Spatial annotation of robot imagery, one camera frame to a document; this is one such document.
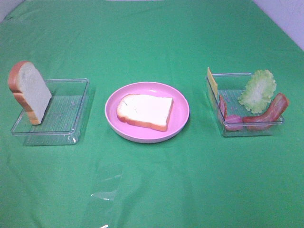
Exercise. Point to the clear plastic ingredients tray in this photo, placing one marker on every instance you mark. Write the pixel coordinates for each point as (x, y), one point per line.
(230, 86)

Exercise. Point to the green lettuce leaf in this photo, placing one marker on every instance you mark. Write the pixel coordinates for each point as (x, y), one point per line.
(258, 91)

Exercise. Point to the pink round plate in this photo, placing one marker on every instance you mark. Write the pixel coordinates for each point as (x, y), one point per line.
(178, 118)

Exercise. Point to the white toast bread slice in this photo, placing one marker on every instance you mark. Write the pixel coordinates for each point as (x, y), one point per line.
(146, 111)

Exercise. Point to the upright toast bread slice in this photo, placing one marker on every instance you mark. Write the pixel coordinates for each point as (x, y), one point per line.
(30, 90)

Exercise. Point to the yellow cheese slice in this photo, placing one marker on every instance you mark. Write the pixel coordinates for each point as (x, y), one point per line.
(212, 87)

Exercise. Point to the bacon strip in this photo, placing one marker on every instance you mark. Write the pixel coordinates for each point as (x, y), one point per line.
(231, 122)
(274, 111)

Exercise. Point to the clear plastic bread tray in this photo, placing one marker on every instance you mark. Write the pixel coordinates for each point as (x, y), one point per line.
(64, 118)

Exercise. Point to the green tablecloth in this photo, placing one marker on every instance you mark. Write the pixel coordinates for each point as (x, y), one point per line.
(198, 179)

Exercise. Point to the clear plastic film piece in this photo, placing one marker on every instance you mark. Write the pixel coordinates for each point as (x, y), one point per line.
(106, 183)

